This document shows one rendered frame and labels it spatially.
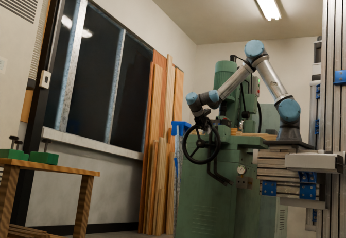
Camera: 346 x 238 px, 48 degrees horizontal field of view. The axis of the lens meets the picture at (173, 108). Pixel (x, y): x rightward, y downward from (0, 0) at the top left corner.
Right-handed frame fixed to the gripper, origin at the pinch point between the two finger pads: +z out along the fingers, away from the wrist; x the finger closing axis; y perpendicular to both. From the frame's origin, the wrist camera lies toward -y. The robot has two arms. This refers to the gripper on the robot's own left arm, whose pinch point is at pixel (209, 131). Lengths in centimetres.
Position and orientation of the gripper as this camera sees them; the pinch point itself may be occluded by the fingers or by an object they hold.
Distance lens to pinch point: 261.7
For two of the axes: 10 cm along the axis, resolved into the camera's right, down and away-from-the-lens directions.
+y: -3.2, 7.2, -6.2
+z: 3.6, 7.0, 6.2
